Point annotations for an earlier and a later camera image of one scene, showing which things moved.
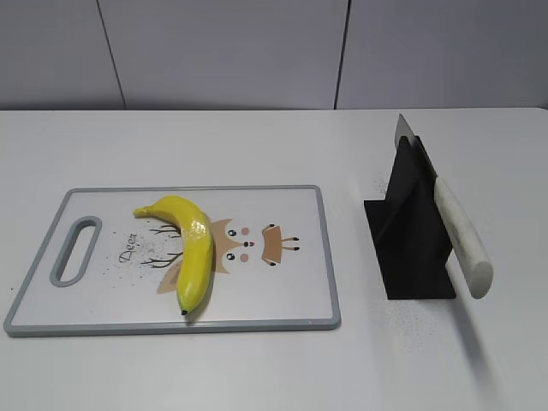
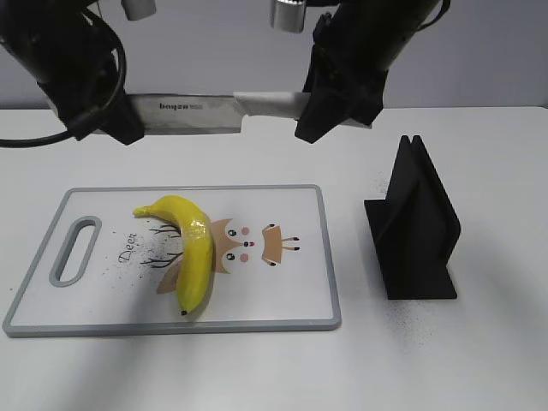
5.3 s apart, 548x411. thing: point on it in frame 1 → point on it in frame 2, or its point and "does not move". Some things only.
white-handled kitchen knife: (462, 234) → (214, 113)
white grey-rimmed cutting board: (271, 265) does not move
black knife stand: (409, 231) does not move
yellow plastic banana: (196, 259) does not move
